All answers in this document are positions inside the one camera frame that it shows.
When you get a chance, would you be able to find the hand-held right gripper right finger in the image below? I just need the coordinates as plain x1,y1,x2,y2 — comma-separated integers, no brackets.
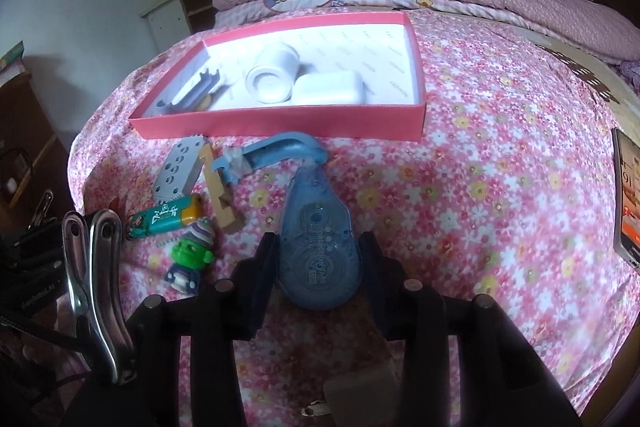
357,231,583,427

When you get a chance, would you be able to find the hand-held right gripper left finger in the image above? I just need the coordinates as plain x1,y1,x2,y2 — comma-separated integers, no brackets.
125,232,278,427

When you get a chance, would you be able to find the blue correction tape dispenser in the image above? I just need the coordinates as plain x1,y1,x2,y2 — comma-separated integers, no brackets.
277,164,362,310

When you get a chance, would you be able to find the green toy figure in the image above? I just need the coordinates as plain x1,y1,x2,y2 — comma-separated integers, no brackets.
165,218,217,295

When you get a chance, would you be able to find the wooden notched stick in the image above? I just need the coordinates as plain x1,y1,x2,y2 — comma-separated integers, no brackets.
199,146,246,234

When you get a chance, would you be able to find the white charger adapter cube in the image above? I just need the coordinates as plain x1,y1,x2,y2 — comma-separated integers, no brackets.
300,367,401,427

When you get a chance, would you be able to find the green lighter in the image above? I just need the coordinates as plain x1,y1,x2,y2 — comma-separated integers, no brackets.
127,194,202,240

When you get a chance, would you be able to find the grey perforated toy block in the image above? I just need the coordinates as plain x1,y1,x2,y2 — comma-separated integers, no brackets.
152,136,207,200

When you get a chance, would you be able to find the pink cardboard box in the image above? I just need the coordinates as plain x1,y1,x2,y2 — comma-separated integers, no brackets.
129,12,427,142

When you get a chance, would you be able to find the white earbuds case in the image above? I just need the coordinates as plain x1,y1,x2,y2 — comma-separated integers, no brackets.
291,71,365,106

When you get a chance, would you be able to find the grey toy wrench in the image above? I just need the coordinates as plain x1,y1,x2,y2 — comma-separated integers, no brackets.
155,69,223,115

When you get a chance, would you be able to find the white bottle with orange label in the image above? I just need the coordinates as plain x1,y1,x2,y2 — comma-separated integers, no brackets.
245,41,302,104

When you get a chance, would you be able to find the metal spring clip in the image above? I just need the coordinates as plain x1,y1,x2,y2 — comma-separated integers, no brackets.
27,189,56,230
62,208,138,385

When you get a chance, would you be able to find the brown wooden cabinet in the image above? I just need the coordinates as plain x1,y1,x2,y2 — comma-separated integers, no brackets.
0,72,76,228

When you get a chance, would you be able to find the black smartphone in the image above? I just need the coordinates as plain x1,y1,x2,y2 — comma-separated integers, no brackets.
611,128,640,270

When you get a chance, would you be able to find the white bedside cabinet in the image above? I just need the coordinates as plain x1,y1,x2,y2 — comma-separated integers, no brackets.
140,0,236,55

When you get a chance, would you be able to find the beige sleeping mat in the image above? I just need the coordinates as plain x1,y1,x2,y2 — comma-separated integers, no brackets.
525,29,640,148

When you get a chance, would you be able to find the purple frilled pillow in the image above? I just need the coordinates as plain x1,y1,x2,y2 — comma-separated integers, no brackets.
620,59,640,92

